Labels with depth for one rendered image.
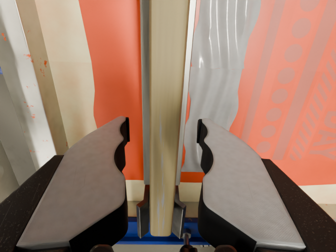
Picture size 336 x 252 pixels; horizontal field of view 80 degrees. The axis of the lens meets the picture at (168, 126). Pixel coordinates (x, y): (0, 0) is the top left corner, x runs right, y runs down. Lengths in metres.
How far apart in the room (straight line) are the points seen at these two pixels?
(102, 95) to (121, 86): 0.03
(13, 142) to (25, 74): 1.53
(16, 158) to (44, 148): 1.56
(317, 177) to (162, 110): 0.35
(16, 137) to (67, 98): 1.46
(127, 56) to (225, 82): 0.13
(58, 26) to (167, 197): 0.24
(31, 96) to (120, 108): 0.11
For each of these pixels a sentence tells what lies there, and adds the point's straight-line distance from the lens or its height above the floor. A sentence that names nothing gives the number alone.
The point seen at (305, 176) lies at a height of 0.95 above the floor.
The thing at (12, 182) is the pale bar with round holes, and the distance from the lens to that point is 0.38.
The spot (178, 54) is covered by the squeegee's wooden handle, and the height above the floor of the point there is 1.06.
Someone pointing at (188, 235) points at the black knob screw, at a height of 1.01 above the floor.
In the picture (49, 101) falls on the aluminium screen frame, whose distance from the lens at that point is 0.31.
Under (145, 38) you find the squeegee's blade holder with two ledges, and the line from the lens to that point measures 0.23.
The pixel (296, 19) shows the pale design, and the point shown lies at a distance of 0.32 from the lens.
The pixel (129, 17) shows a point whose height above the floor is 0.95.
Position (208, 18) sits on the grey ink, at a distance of 0.27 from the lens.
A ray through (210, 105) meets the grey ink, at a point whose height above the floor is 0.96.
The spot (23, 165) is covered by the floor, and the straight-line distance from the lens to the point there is 1.91.
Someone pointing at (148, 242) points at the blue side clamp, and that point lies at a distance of 0.41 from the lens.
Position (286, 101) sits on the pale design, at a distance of 0.34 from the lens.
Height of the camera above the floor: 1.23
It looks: 62 degrees down
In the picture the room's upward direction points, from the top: 178 degrees clockwise
